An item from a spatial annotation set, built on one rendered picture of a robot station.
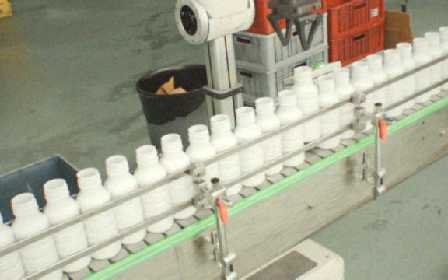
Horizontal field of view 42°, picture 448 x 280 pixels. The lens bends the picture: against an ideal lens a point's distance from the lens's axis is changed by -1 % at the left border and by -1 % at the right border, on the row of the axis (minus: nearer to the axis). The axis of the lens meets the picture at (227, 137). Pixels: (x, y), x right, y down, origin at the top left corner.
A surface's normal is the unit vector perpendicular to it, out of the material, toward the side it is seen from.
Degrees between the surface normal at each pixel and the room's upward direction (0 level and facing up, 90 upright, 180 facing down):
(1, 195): 90
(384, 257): 0
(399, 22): 104
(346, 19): 90
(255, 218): 90
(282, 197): 90
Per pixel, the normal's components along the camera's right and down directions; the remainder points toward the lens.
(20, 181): 0.61, 0.29
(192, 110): 0.33, 0.43
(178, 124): -0.04, 0.49
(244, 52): -0.70, 0.37
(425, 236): -0.10, -0.90
